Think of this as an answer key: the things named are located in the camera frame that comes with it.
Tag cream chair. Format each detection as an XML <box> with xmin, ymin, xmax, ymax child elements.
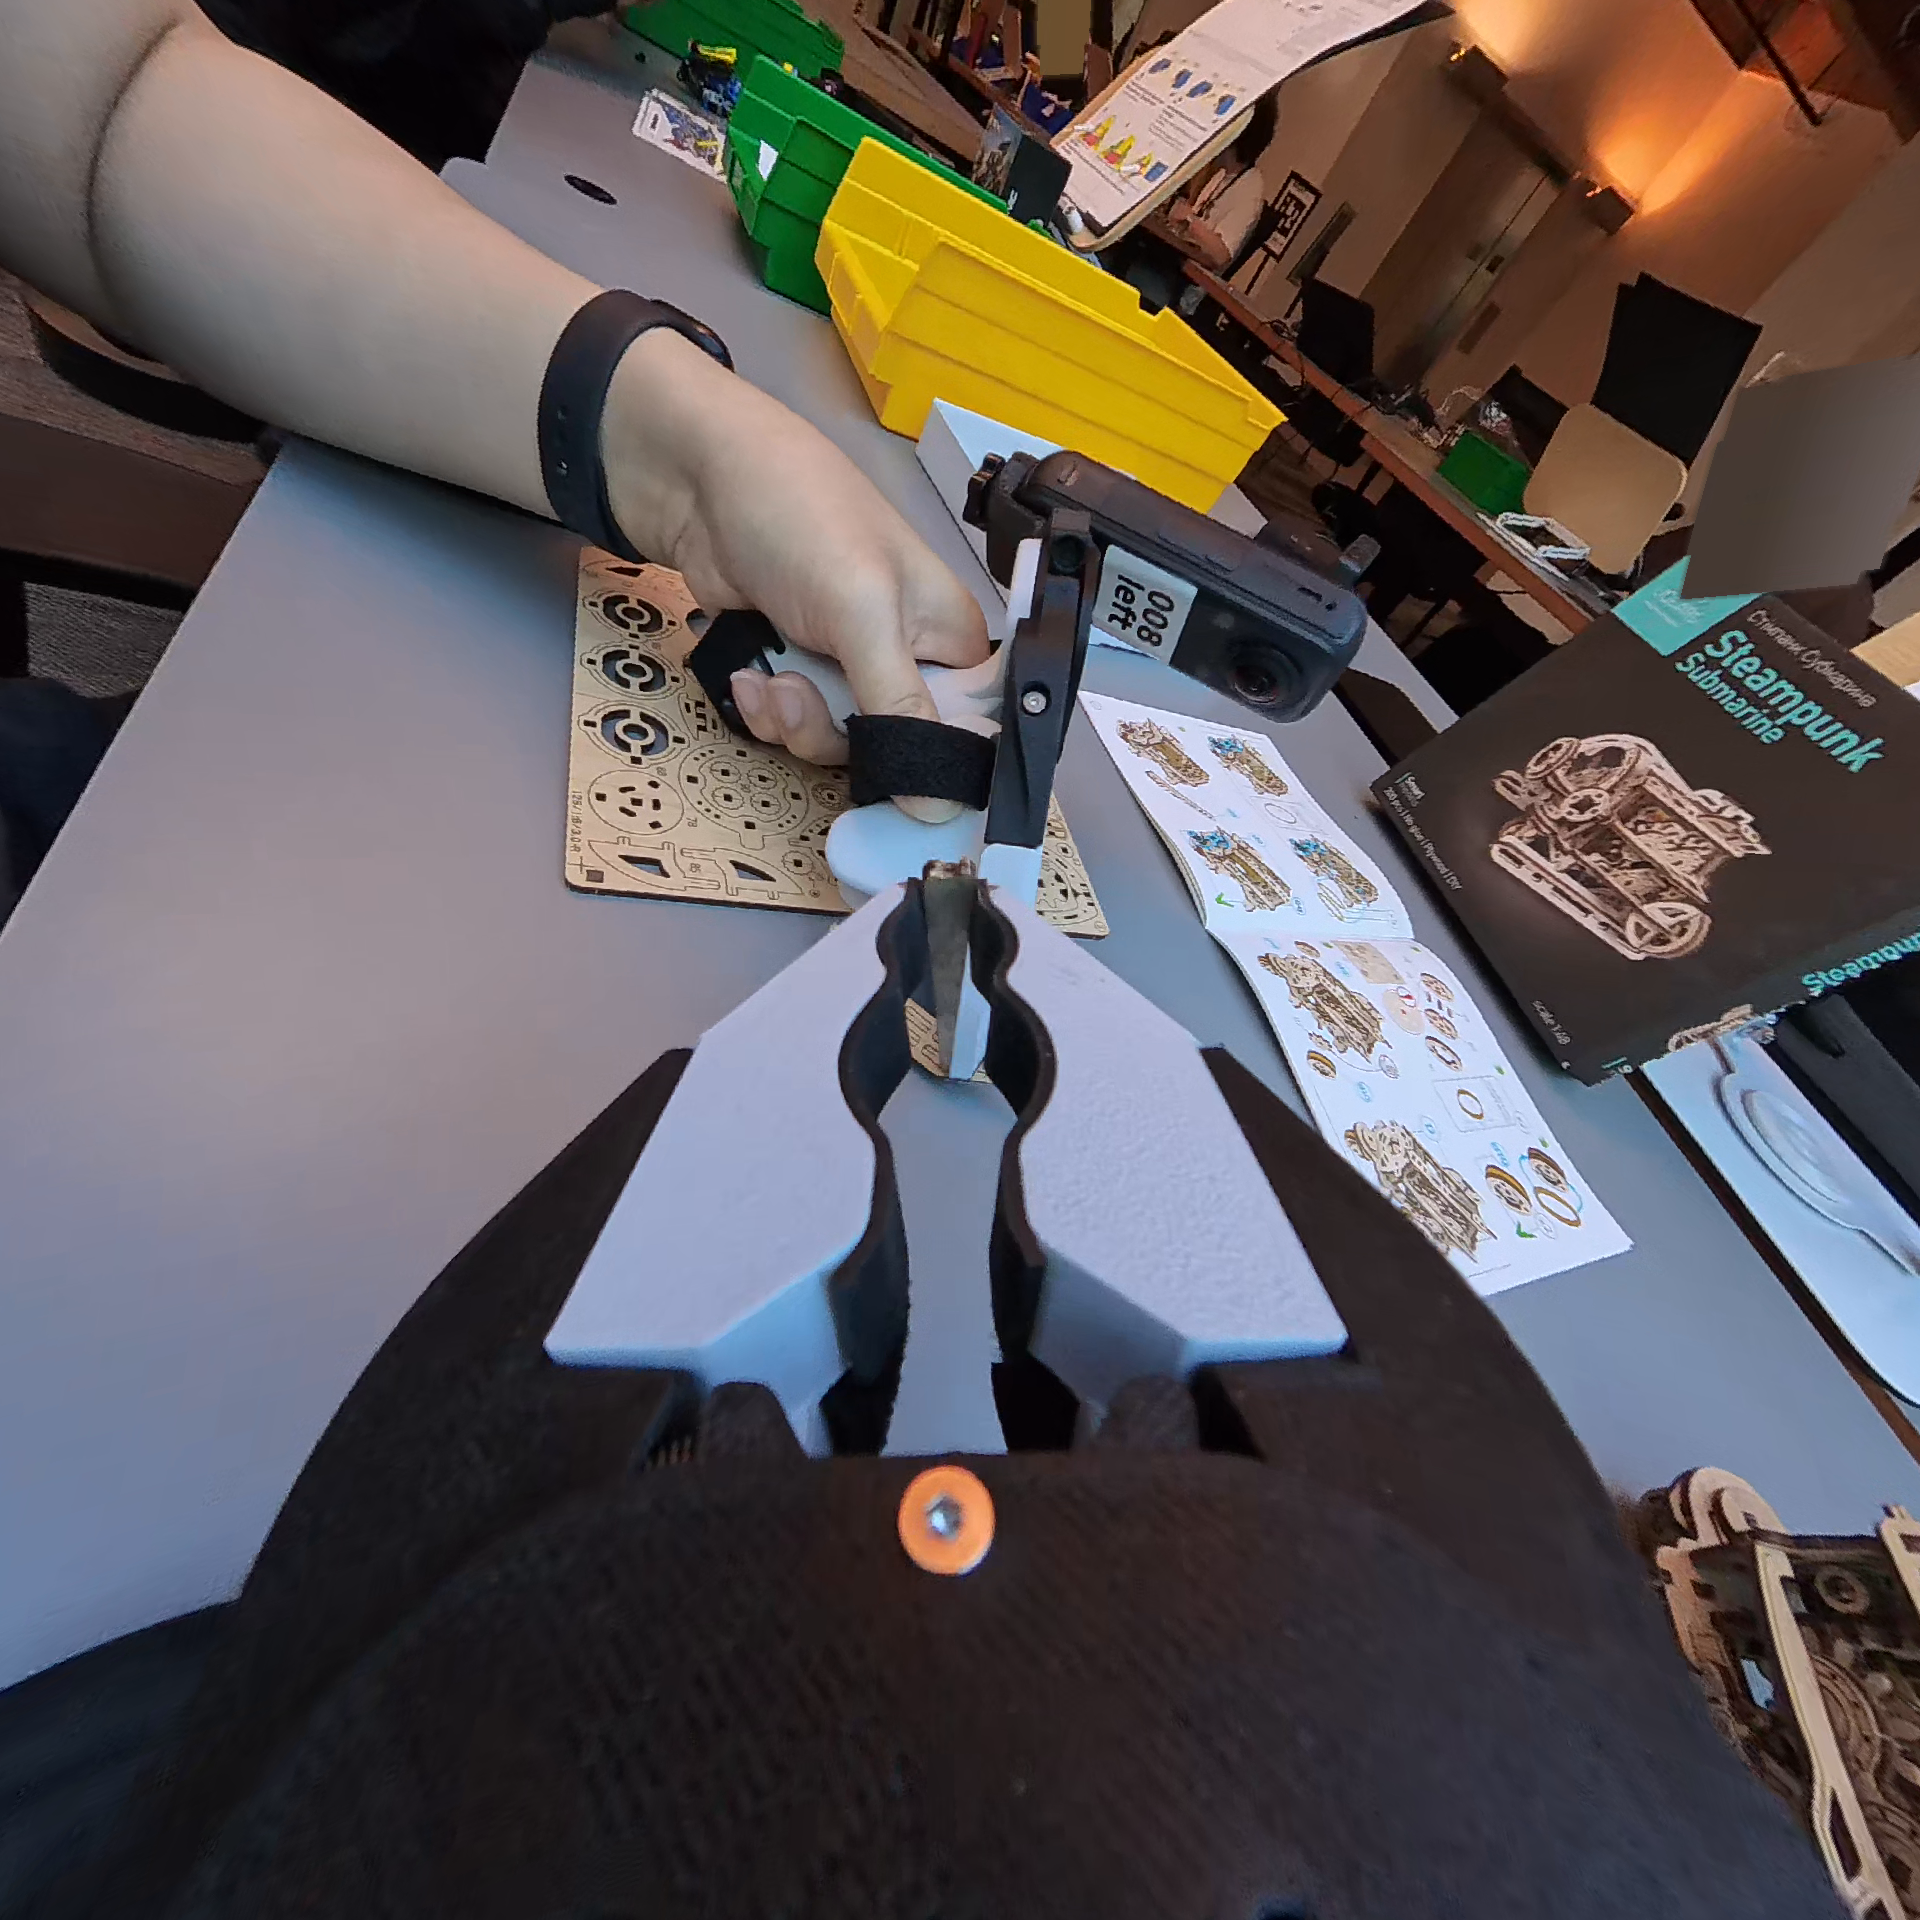
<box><xmin>1532</xmin><ymin>401</ymin><xmax>1691</xmax><ymax>581</ymax></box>

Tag dark brown flat board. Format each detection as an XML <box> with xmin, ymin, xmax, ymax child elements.
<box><xmin>1332</xmin><ymin>667</ymin><xmax>1459</xmax><ymax>772</ymax></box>

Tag person's left forearm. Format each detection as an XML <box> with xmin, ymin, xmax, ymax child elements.
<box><xmin>0</xmin><ymin>0</ymin><xmax>639</xmax><ymax>528</ymax></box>

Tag colourful picture card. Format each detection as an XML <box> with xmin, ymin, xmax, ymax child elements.
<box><xmin>628</xmin><ymin>87</ymin><xmax>740</xmax><ymax>184</ymax></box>

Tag illustrated instruction booklet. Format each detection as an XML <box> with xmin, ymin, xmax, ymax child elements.
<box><xmin>1077</xmin><ymin>690</ymin><xmax>1634</xmax><ymax>1301</ymax></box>

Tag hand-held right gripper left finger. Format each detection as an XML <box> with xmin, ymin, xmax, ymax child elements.
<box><xmin>544</xmin><ymin>883</ymin><xmax>917</xmax><ymax>1457</ymax></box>

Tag person's left hand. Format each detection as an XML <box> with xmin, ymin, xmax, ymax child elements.
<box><xmin>596</xmin><ymin>354</ymin><xmax>999</xmax><ymax>826</ymax></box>

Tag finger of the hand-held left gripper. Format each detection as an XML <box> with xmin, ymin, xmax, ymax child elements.
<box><xmin>944</xmin><ymin>840</ymin><xmax>1042</xmax><ymax>1085</ymax></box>

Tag black monitor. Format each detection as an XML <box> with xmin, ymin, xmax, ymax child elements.
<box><xmin>1591</xmin><ymin>272</ymin><xmax>1762</xmax><ymax>470</ymax></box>

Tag laser-cut wooden parts sheet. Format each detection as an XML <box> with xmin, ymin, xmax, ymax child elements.
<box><xmin>562</xmin><ymin>541</ymin><xmax>1111</xmax><ymax>940</ymax></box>

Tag small wooden part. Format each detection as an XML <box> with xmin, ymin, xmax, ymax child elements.
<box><xmin>917</xmin><ymin>857</ymin><xmax>990</xmax><ymax>1085</ymax></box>

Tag assembled wooden model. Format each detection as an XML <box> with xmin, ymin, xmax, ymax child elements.
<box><xmin>1627</xmin><ymin>1467</ymin><xmax>1920</xmax><ymax>1920</ymax></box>

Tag black model kit box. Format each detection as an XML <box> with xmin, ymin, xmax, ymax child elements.
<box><xmin>1368</xmin><ymin>559</ymin><xmax>1920</xmax><ymax>1085</ymax></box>

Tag small green bin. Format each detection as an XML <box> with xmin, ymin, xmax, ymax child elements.
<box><xmin>1434</xmin><ymin>431</ymin><xmax>1533</xmax><ymax>516</ymax></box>

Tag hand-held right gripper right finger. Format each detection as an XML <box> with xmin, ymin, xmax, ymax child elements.
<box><xmin>972</xmin><ymin>883</ymin><xmax>1351</xmax><ymax>1445</ymax></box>

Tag black wristband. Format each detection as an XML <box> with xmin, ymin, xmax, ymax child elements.
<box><xmin>531</xmin><ymin>284</ymin><xmax>736</xmax><ymax>563</ymax></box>

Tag white cardboard tray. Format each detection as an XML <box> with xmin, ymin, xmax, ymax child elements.
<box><xmin>916</xmin><ymin>394</ymin><xmax>1262</xmax><ymax>559</ymax></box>

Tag green plastic bin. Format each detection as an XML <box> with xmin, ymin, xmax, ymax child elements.
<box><xmin>622</xmin><ymin>0</ymin><xmax>845</xmax><ymax>76</ymax></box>
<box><xmin>727</xmin><ymin>56</ymin><xmax>1012</xmax><ymax>316</ymax></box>

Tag illustrated instruction poster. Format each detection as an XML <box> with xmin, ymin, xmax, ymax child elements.
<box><xmin>1049</xmin><ymin>0</ymin><xmax>1447</xmax><ymax>253</ymax></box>

